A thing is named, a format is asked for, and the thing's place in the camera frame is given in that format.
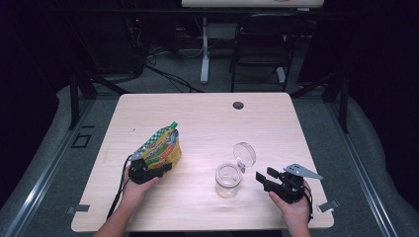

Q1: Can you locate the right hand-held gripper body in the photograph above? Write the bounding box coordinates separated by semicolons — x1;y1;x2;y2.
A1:
262;163;324;204

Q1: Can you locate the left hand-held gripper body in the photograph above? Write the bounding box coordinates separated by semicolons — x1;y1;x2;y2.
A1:
127;151;156;185

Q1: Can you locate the yellow green spouted pouch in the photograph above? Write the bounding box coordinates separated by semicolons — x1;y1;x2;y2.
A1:
136;120;183;171

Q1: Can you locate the glass jar with beige rim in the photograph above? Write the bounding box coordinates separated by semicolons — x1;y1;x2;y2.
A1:
214;141;257;199

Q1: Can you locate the person's left hand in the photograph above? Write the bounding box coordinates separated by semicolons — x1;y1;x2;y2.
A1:
120;164;161;211

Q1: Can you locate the person's right hand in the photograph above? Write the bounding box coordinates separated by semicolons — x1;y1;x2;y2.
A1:
268;184;312;225

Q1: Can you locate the grey tape piece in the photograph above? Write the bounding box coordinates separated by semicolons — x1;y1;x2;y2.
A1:
65;203;91;214
316;198;341;213

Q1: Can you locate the black chair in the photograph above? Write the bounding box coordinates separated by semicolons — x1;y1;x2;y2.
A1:
229;13;309;94

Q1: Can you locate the dark equipment box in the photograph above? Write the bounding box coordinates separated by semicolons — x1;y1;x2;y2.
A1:
91;18;145;75

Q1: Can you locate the white background table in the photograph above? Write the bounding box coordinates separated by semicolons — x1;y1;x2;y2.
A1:
181;0;326;85

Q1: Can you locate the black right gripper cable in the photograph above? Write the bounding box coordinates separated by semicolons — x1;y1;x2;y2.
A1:
301;183;314;222

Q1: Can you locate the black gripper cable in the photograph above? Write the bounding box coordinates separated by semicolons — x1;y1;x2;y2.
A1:
301;183;314;222
106;155;131;220

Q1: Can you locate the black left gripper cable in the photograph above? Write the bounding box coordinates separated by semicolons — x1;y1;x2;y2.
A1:
106;155;131;220

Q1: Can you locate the aluminium floor rail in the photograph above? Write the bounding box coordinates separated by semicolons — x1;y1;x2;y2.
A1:
325;98;400;237
2;98;96;237

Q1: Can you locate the black floor cable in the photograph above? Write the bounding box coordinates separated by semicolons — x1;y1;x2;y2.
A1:
143;62;205;94

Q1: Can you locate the black metal frame stand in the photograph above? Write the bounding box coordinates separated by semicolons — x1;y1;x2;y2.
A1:
290;69;351;134
66;69;130;131

